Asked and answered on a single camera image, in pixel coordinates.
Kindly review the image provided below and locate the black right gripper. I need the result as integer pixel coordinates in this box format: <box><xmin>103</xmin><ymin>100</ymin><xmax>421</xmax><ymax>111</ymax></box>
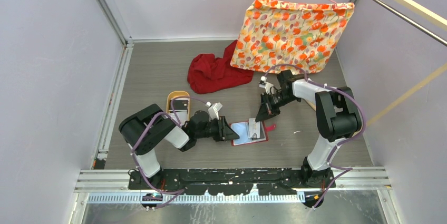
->
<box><xmin>256</xmin><ymin>91</ymin><xmax>298</xmax><ymax>123</ymax></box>

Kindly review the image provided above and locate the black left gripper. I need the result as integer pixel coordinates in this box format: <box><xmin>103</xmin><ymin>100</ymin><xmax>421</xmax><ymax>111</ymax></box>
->
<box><xmin>196</xmin><ymin>115</ymin><xmax>239</xmax><ymax>141</ymax></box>

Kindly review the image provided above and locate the red leather card holder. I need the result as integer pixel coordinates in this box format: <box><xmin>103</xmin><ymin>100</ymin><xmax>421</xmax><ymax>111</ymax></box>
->
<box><xmin>230</xmin><ymin>121</ymin><xmax>276</xmax><ymax>147</ymax></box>

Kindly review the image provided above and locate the silver VIP card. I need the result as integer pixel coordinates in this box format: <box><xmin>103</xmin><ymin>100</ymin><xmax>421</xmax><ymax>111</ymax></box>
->
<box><xmin>248</xmin><ymin>118</ymin><xmax>261</xmax><ymax>139</ymax></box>

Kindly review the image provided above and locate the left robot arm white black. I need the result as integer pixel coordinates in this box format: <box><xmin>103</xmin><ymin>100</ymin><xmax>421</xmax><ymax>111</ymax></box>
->
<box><xmin>119</xmin><ymin>104</ymin><xmax>240</xmax><ymax>189</ymax></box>

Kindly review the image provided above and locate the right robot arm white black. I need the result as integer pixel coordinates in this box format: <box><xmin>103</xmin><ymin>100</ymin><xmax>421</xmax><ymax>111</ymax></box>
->
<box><xmin>255</xmin><ymin>70</ymin><xmax>362</xmax><ymax>187</ymax></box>

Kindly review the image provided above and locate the white card in tray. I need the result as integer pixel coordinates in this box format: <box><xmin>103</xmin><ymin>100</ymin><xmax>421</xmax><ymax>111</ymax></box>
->
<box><xmin>170</xmin><ymin>111</ymin><xmax>189</xmax><ymax>125</ymax></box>

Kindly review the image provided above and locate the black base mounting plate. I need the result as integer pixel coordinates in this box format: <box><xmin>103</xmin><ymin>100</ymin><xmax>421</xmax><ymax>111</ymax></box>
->
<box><xmin>128</xmin><ymin>168</ymin><xmax>335</xmax><ymax>196</ymax></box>

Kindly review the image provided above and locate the red crumpled cloth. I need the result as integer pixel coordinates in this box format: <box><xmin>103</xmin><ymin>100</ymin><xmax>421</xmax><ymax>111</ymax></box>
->
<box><xmin>187</xmin><ymin>41</ymin><xmax>254</xmax><ymax>94</ymax></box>

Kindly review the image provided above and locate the yellow oval tray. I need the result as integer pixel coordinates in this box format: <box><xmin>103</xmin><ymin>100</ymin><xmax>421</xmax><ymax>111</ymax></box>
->
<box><xmin>166</xmin><ymin>91</ymin><xmax>190</xmax><ymax>117</ymax></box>

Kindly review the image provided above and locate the floral orange pillowcase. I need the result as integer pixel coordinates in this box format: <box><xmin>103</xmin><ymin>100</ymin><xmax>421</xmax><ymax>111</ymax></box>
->
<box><xmin>230</xmin><ymin>0</ymin><xmax>355</xmax><ymax>73</ymax></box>

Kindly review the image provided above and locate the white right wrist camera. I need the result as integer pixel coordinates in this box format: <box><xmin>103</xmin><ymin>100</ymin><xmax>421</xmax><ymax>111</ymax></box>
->
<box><xmin>259</xmin><ymin>76</ymin><xmax>275</xmax><ymax>94</ymax></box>

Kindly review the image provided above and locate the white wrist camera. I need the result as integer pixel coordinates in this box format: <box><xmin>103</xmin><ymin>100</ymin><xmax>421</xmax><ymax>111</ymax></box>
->
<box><xmin>206</xmin><ymin>102</ymin><xmax>223</xmax><ymax>120</ymax></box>
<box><xmin>259</xmin><ymin>76</ymin><xmax>275</xmax><ymax>94</ymax></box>

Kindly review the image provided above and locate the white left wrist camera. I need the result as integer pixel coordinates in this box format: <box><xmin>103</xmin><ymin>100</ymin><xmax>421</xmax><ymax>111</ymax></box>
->
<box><xmin>206</xmin><ymin>102</ymin><xmax>223</xmax><ymax>120</ymax></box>

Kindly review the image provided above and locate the metal rail rod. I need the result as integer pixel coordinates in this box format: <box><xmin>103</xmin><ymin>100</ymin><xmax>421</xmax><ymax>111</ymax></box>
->
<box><xmin>372</xmin><ymin>0</ymin><xmax>446</xmax><ymax>46</ymax></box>

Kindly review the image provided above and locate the wooden rack frame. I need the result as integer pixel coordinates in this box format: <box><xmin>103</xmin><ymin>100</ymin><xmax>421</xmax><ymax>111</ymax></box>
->
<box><xmin>291</xmin><ymin>0</ymin><xmax>446</xmax><ymax>126</ymax></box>

